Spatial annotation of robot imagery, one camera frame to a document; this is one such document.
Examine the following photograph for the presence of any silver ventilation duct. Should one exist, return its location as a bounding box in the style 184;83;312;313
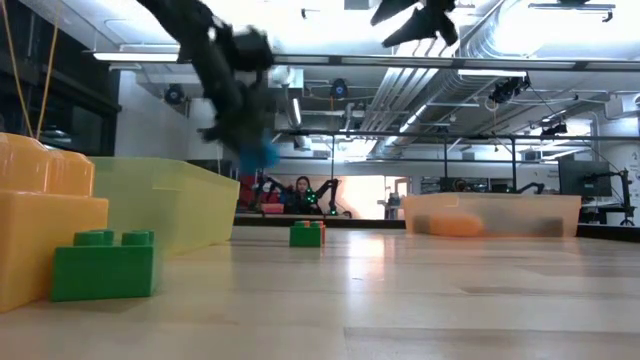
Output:
359;27;469;146

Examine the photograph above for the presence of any long ceiling light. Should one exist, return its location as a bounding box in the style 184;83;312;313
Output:
92;51;181;64

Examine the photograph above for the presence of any large yellow block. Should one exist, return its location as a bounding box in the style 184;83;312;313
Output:
0;132;110;314
428;213;485;238

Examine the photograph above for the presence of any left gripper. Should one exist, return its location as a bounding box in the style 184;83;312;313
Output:
177;24;276;151

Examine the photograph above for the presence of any orange translucent plastic bin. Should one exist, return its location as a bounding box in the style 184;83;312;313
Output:
402;192;583;238

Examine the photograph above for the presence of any red background equipment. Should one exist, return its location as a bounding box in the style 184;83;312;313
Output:
239;174;261;211

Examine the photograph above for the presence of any black background station frame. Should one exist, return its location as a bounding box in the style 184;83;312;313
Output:
269;127;640;201

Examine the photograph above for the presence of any black ceiling track rail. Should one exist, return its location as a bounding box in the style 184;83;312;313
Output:
528;2;616;24

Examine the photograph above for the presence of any black background monitor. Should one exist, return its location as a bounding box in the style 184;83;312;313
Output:
558;159;613;198

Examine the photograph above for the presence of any black overhead rail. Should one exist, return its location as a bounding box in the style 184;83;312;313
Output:
272;53;640;71

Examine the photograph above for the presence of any small blue block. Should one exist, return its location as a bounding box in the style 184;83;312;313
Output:
237;139;281;175

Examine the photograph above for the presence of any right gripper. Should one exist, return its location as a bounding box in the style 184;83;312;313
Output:
369;0;459;49

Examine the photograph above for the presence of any dark wall panel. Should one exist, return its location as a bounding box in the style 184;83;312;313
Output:
0;0;122;159

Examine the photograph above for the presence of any yellow cable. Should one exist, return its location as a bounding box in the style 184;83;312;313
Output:
0;0;62;141

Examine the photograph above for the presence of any black ceiling camera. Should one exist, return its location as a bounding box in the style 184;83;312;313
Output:
164;83;187;106
329;78;350;100

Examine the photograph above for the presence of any yellow translucent plastic bin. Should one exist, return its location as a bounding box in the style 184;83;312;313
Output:
89;156;241;257

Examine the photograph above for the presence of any black background table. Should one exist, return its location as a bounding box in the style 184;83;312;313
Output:
234;213;406;230
574;223;640;240

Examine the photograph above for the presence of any small green block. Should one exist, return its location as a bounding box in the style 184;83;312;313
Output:
288;220;324;249
49;229;162;303

